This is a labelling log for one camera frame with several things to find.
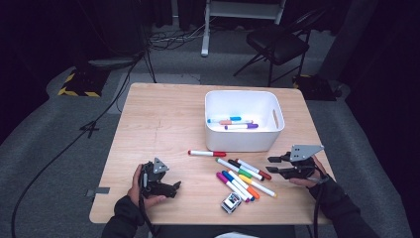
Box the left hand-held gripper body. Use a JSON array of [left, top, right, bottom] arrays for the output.
[[139, 157, 172, 198]]

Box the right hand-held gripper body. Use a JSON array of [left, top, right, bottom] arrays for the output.
[[282, 144, 325, 180]]

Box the yellow marker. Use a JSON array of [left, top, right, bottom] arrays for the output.
[[238, 174, 278, 198]]

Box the orange marker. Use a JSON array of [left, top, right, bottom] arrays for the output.
[[227, 170, 261, 200]]

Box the black marker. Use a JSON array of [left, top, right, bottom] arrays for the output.
[[227, 159, 265, 181]]

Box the white plastic bin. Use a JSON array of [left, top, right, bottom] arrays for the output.
[[204, 89, 285, 153]]

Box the red marker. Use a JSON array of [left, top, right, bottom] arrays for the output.
[[187, 150, 228, 158]]

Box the dark blue marker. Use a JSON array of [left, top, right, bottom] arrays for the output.
[[221, 170, 256, 202]]

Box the green marker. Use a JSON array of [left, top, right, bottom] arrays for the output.
[[215, 157, 254, 179]]

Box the magenta marker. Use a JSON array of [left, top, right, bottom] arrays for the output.
[[216, 172, 251, 203]]

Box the salmon marker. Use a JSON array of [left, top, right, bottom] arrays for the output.
[[218, 119, 254, 126]]

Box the light blue marker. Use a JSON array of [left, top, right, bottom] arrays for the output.
[[207, 116, 243, 124]]

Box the person's left hand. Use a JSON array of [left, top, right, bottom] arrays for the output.
[[128, 164, 167, 209]]

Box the person's right hand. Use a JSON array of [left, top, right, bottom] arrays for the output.
[[289, 156, 330, 188]]

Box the grey tape piece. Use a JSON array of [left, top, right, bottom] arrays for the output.
[[86, 186, 111, 198]]

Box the small white toy box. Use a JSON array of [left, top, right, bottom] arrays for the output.
[[220, 192, 243, 215]]

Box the black floor base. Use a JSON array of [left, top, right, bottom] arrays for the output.
[[291, 73, 338, 102]]

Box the black folding chair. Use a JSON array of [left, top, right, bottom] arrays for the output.
[[232, 8, 326, 87]]

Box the black yellow striped base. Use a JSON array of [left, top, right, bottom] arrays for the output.
[[57, 67, 110, 98]]

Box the grey round stand base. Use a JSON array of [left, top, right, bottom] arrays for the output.
[[87, 57, 138, 71]]

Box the white metal stand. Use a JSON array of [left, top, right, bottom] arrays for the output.
[[200, 0, 287, 58]]

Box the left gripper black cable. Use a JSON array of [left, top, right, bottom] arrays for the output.
[[138, 172, 158, 238]]

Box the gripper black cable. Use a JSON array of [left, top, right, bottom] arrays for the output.
[[312, 178, 326, 238], [138, 172, 158, 238]]

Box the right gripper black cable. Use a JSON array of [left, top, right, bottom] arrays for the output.
[[312, 178, 326, 238]]

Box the long black floor cable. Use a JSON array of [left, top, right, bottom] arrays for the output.
[[9, 49, 148, 238]]

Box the bundle of floor cables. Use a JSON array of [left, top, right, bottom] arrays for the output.
[[147, 23, 212, 53]]

